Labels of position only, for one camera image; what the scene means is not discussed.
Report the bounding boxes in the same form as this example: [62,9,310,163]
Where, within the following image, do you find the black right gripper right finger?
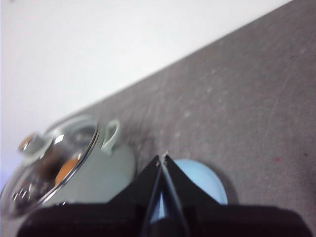
[163,154,313,237]

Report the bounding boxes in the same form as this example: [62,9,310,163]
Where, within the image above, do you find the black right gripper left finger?
[17,155,163,237]

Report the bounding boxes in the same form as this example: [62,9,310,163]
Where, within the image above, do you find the brown potato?
[55,159,80,185]

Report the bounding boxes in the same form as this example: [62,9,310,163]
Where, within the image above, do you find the glass lid with green knob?
[0,115,101,219]

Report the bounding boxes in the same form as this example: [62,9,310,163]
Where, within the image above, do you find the blue round plate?
[150,158,229,223]

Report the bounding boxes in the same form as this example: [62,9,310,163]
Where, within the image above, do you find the pale green electric steamer pot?
[37,115,137,207]

